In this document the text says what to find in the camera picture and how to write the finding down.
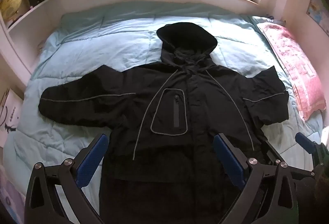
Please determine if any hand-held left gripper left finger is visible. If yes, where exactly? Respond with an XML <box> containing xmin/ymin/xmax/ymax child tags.
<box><xmin>24</xmin><ymin>133</ymin><xmax>109</xmax><ymax>224</ymax></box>

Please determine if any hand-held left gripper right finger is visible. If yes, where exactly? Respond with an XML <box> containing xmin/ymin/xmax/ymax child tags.
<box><xmin>214</xmin><ymin>133</ymin><xmax>299</xmax><ymax>224</ymax></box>

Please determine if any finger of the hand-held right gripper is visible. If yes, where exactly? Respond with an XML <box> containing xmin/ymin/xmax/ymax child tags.
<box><xmin>295</xmin><ymin>132</ymin><xmax>322</xmax><ymax>160</ymax></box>
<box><xmin>261</xmin><ymin>140</ymin><xmax>316</xmax><ymax>181</ymax></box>

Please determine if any black hooded jacket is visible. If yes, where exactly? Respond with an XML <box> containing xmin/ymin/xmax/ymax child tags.
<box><xmin>38</xmin><ymin>22</ymin><xmax>289</xmax><ymax>224</ymax></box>

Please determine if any pink pillow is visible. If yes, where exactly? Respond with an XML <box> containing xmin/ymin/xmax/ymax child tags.
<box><xmin>257</xmin><ymin>22</ymin><xmax>327</xmax><ymax>121</ymax></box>

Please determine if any white paper with black drawing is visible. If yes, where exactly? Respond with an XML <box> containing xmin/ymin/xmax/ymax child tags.
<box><xmin>0</xmin><ymin>89</ymin><xmax>23</xmax><ymax>147</ymax></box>

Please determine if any light blue quilt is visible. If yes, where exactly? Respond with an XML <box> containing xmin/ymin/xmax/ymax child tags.
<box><xmin>0</xmin><ymin>2</ymin><xmax>325</xmax><ymax>224</ymax></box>

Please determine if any white bookshelf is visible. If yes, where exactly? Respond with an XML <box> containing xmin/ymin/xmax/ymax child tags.
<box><xmin>0</xmin><ymin>0</ymin><xmax>63</xmax><ymax>80</ymax></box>

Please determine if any yellow globe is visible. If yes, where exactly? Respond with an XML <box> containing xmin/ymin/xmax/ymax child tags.
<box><xmin>0</xmin><ymin>0</ymin><xmax>24</xmax><ymax>24</ymax></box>

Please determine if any wall poster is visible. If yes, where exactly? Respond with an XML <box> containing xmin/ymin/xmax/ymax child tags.
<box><xmin>306</xmin><ymin>0</ymin><xmax>329</xmax><ymax>36</ymax></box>

